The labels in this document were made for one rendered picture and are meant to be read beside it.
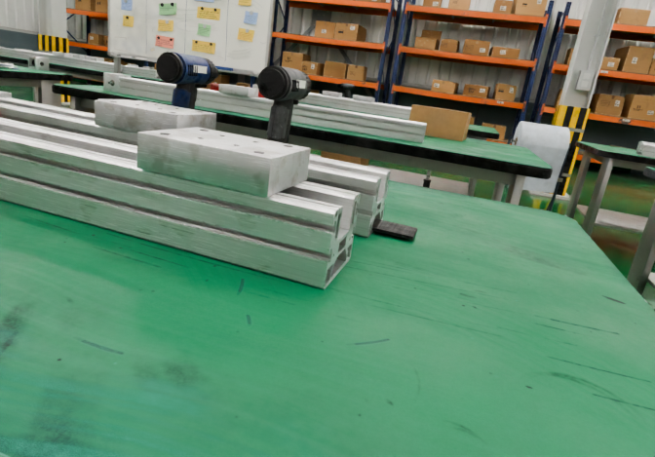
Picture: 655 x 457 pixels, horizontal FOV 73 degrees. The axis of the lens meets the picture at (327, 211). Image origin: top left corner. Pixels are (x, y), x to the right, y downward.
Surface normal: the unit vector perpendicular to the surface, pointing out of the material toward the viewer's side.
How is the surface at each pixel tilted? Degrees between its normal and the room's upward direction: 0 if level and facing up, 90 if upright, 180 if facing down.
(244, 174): 90
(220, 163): 90
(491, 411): 0
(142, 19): 90
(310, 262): 90
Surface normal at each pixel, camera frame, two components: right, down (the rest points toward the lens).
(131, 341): 0.14, -0.95
